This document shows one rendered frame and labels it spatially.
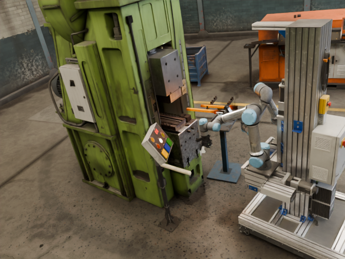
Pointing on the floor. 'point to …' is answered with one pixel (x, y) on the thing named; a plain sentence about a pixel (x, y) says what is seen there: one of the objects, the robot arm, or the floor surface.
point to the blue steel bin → (197, 62)
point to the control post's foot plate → (170, 223)
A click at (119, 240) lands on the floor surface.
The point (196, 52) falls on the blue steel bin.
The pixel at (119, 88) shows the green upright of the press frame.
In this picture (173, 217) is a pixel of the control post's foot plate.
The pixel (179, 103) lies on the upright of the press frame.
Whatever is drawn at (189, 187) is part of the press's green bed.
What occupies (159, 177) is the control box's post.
